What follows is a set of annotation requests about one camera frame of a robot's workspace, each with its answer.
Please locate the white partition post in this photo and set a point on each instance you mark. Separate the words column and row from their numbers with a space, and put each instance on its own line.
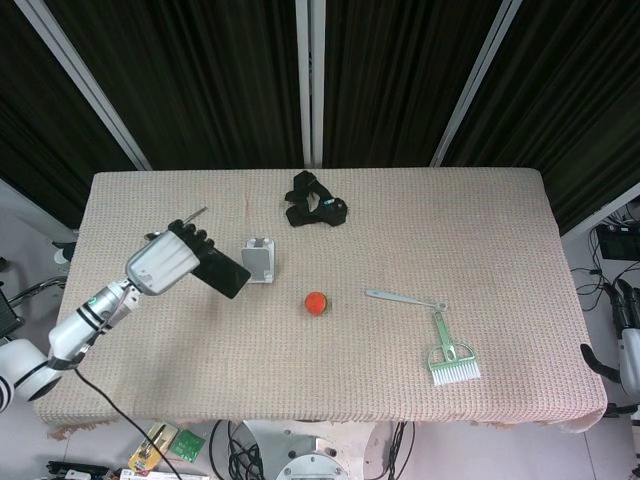
column 475, row 85
column 85, row 85
column 310, row 80

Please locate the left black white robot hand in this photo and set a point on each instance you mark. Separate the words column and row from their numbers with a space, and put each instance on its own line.
column 160, row 265

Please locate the yellow tool package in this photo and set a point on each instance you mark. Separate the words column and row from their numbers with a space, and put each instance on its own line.
column 150, row 450

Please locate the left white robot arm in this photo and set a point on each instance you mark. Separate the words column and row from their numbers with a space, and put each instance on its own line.
column 75, row 327

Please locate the orange red ball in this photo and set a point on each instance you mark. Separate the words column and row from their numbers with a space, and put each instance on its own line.
column 315, row 303

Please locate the white phone stand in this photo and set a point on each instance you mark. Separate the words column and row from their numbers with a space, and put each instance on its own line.
column 260, row 260

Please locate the metal tube frame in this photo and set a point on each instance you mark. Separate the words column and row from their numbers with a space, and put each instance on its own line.
column 35, row 289

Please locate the green circuit board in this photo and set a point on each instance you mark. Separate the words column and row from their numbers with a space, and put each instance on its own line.
column 187, row 444

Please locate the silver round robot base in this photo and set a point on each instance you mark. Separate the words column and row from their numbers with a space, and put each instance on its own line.
column 310, row 462

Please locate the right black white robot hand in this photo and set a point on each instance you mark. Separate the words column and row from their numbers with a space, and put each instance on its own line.
column 630, row 355

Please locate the beige woven tablecloth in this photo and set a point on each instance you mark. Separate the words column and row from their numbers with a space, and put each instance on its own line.
column 400, row 240

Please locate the green brush white bristles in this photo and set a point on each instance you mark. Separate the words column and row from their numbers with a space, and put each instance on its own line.
column 452, row 367

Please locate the black smartphone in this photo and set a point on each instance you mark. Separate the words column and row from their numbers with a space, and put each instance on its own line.
column 225, row 275

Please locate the metal spoon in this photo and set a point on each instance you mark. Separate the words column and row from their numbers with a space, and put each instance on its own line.
column 196, row 214

